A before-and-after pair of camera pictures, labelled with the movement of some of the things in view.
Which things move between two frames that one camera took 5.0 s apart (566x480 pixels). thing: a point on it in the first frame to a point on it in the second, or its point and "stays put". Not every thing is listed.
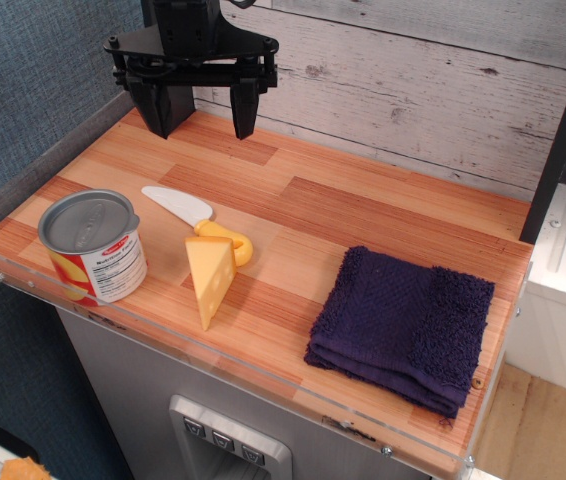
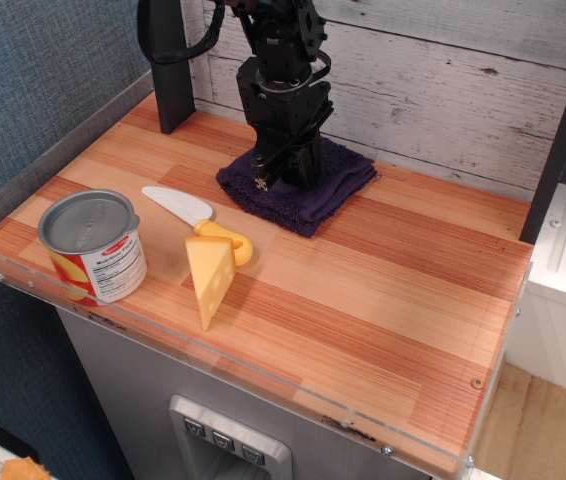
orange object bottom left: x=24 y=468 stays put
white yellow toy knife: x=197 y=213 stays put
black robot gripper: x=192 y=43 to x=287 y=119
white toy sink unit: x=556 y=331 stays put
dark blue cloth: x=416 y=330 to x=301 y=210
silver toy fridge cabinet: x=134 y=383 stays put
